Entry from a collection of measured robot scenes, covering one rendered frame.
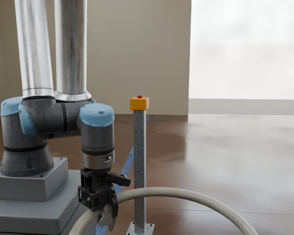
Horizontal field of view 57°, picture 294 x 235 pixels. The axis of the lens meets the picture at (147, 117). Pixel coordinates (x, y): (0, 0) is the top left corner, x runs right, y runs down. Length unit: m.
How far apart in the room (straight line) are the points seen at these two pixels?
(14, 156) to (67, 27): 0.49
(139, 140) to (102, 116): 1.31
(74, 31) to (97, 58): 6.09
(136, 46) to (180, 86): 1.47
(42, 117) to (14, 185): 0.37
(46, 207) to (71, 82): 0.44
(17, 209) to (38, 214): 0.09
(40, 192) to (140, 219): 1.32
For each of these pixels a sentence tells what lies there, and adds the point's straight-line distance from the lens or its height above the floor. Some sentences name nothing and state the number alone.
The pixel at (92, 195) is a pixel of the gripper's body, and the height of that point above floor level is 0.98.
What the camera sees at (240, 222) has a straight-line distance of 0.84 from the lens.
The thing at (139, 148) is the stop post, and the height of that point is 0.71.
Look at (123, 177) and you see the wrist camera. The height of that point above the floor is 0.99.
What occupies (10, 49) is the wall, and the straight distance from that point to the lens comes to 8.01.
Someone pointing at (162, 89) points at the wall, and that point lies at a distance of 6.89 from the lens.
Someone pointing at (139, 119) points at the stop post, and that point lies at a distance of 1.96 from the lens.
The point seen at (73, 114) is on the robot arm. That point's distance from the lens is 0.82.
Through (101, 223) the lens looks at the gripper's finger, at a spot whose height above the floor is 0.88.
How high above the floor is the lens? 1.34
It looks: 12 degrees down
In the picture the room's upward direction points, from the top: straight up
